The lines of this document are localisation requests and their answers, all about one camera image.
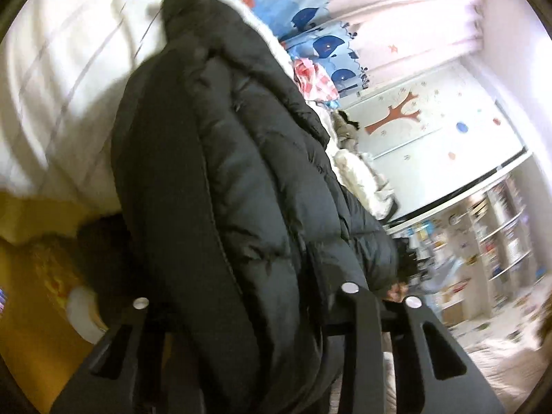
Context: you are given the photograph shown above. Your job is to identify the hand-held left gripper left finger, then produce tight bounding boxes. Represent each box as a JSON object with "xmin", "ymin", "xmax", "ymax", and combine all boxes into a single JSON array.
[{"xmin": 49, "ymin": 297, "xmax": 173, "ymax": 414}]

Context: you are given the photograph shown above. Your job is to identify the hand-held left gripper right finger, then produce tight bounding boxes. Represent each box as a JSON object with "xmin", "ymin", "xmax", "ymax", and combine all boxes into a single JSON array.
[{"xmin": 323, "ymin": 282, "xmax": 507, "ymax": 414}]

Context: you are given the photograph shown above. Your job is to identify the black puffer jacket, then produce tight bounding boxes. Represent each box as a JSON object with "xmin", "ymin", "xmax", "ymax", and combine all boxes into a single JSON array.
[{"xmin": 111, "ymin": 0, "xmax": 400, "ymax": 414}]

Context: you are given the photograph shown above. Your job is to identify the cluttered open shelf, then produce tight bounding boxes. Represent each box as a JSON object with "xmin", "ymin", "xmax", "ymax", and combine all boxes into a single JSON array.
[{"xmin": 388, "ymin": 171, "xmax": 542, "ymax": 329}]

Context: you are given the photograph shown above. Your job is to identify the white fluffy garment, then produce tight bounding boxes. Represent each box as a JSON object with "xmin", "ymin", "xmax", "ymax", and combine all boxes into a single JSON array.
[{"xmin": 334, "ymin": 149, "xmax": 398, "ymax": 220}]

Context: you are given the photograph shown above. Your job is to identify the white wardrobe door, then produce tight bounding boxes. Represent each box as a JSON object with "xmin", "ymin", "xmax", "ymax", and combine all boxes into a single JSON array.
[{"xmin": 341, "ymin": 62, "xmax": 530, "ymax": 230}]

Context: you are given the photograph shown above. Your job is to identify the brown garment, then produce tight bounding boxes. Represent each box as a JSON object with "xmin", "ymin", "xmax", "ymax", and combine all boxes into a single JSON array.
[{"xmin": 331, "ymin": 111, "xmax": 361, "ymax": 152}]

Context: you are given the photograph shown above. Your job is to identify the brown tree sticker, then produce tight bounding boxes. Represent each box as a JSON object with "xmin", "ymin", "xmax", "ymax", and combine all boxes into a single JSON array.
[{"xmin": 364, "ymin": 91, "xmax": 421, "ymax": 136}]

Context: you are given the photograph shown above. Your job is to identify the pink checked cloth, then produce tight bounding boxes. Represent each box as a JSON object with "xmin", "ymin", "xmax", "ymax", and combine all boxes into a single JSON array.
[{"xmin": 293, "ymin": 57, "xmax": 341, "ymax": 104}]

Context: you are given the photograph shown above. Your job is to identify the white striped bed sheet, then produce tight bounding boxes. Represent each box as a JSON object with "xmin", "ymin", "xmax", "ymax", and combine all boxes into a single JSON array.
[{"xmin": 0, "ymin": 0, "xmax": 298, "ymax": 217}]

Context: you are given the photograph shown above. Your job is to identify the whale print curtain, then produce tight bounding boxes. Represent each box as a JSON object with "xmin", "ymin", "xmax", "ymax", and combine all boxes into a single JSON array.
[{"xmin": 211, "ymin": 0, "xmax": 484, "ymax": 98}]

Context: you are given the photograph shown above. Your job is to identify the yellow bed frame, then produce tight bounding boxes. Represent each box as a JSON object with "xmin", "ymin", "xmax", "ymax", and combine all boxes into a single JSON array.
[{"xmin": 0, "ymin": 190, "xmax": 114, "ymax": 414}]

